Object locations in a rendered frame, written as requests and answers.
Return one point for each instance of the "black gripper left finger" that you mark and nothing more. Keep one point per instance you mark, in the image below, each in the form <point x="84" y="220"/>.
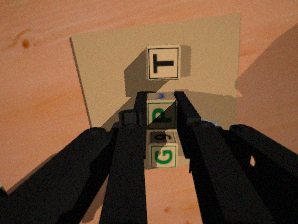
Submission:
<point x="62" y="190"/>

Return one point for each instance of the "tan flat mat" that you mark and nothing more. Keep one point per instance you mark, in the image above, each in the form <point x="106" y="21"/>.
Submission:
<point x="112" y="67"/>

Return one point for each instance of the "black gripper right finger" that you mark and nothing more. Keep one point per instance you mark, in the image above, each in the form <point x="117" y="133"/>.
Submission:
<point x="224" y="178"/>

